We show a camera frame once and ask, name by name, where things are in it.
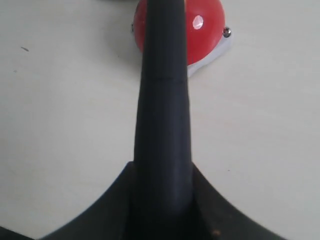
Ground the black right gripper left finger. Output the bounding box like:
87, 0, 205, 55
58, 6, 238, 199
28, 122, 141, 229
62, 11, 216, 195
0, 161, 137, 240

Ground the grey button base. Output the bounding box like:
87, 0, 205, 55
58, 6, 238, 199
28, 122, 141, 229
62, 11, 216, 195
130, 22, 234, 78

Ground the red dome push button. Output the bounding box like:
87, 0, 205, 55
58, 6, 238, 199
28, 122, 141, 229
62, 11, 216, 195
133, 0, 225, 66

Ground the black yellow claw hammer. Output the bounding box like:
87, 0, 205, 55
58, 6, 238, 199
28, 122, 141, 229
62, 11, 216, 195
128, 0, 194, 240

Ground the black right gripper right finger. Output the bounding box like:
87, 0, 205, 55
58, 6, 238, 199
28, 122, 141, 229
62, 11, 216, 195
189, 164, 286, 240

